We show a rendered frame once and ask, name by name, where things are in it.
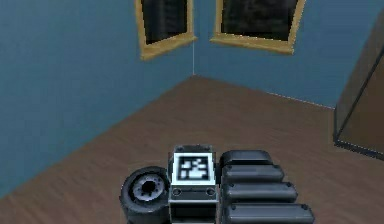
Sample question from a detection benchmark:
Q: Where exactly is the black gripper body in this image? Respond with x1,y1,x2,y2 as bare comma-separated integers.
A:
119,165,172,224

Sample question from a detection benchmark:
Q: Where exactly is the yellow framed window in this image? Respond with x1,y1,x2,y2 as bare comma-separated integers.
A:
133,0,199,62
209,0,307,56

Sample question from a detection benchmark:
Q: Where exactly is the brown wooden cupboard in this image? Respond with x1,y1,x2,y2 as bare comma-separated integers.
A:
332,8,384,162

